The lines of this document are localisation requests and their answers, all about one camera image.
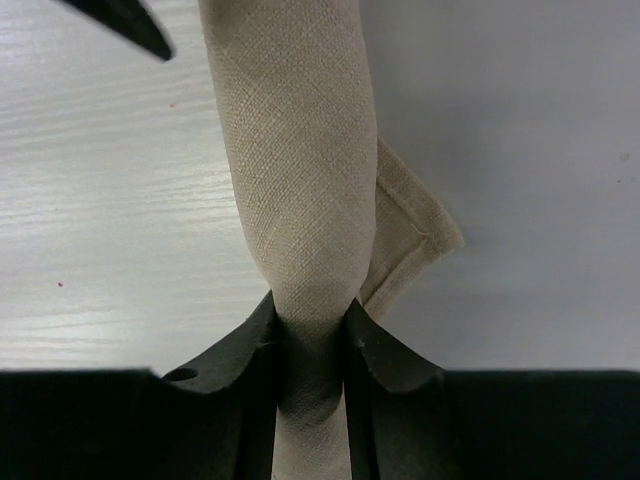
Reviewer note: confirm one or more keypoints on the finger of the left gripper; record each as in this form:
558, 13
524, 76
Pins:
131, 20

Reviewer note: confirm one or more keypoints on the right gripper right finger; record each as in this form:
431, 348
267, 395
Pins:
411, 419

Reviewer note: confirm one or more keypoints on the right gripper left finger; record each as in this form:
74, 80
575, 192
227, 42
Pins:
210, 418

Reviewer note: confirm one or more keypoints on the beige cloth napkin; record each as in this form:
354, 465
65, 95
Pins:
329, 212

